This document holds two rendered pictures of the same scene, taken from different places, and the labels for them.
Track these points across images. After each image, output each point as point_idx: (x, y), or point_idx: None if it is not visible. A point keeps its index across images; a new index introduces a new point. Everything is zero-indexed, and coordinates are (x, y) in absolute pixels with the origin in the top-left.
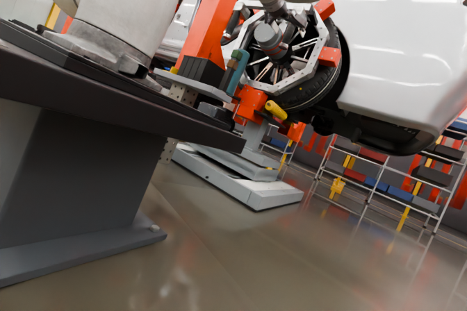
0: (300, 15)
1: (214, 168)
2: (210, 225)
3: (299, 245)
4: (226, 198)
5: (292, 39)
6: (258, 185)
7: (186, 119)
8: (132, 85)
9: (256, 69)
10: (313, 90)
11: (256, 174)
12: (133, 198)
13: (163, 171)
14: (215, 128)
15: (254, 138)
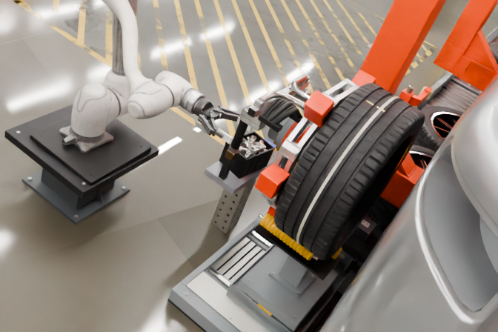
0: (239, 118)
1: (218, 256)
2: (107, 250)
3: (120, 322)
4: (181, 277)
5: None
6: (227, 305)
7: (44, 162)
8: (43, 146)
9: (379, 175)
10: (276, 222)
11: (229, 290)
12: (73, 195)
13: (190, 228)
14: (59, 173)
15: (284, 263)
